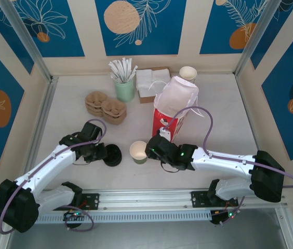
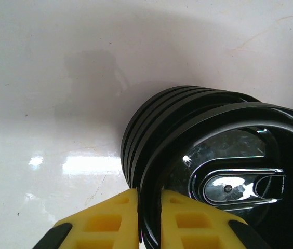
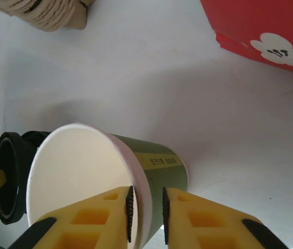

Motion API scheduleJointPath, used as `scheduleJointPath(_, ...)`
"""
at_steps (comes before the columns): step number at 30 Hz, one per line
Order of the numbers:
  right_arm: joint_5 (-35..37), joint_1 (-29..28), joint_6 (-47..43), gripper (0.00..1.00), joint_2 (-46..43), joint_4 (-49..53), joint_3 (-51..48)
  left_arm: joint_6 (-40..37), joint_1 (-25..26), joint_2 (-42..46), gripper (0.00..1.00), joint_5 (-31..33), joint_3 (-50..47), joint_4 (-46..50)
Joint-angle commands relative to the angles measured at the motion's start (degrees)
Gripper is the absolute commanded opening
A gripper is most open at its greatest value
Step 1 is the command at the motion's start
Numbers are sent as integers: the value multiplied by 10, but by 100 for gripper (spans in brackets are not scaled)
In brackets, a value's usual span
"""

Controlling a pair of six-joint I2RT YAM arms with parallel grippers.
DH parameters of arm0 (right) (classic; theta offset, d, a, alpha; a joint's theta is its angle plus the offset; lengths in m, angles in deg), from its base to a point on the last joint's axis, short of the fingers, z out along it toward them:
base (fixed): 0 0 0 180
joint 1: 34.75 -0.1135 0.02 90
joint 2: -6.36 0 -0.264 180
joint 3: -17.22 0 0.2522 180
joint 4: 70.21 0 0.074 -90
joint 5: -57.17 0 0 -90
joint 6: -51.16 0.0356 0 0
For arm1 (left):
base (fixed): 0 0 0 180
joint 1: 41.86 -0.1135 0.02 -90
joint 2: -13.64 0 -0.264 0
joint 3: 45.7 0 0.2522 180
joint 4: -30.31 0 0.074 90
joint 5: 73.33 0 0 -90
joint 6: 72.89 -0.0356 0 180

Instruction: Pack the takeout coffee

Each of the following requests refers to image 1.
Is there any aluminium frame rail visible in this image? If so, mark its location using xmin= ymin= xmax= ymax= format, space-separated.
xmin=0 ymin=76 xmax=59 ymax=249
xmin=234 ymin=74 xmax=293 ymax=249

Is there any grey slotted cable duct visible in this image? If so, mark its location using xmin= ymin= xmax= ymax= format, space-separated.
xmin=36 ymin=209 xmax=214 ymax=224

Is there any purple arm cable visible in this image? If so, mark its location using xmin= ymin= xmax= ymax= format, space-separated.
xmin=162 ymin=106 xmax=293 ymax=227
xmin=0 ymin=118 xmax=108 ymax=234

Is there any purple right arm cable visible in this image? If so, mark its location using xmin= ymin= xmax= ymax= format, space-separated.
xmin=162 ymin=106 xmax=293 ymax=227

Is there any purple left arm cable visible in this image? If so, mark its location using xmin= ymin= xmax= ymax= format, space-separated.
xmin=0 ymin=118 xmax=108 ymax=234

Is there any green paper coffee cup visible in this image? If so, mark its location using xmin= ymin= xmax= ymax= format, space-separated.
xmin=129 ymin=141 xmax=149 ymax=165

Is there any circuit board with LED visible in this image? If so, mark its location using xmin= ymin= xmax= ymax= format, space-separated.
xmin=210 ymin=210 xmax=237 ymax=226
xmin=63 ymin=210 xmax=86 ymax=222

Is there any aluminium frame post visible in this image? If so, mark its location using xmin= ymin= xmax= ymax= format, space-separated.
xmin=234 ymin=0 xmax=278 ymax=78
xmin=0 ymin=0 xmax=59 ymax=83

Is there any cardboard napkin box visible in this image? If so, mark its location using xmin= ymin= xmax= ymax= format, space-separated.
xmin=135 ymin=66 xmax=172 ymax=105

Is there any red white paper bag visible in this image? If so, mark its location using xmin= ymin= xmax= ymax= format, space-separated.
xmin=148 ymin=76 xmax=207 ymax=143

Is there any mint green straw holder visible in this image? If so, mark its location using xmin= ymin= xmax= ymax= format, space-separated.
xmin=114 ymin=77 xmax=136 ymax=103

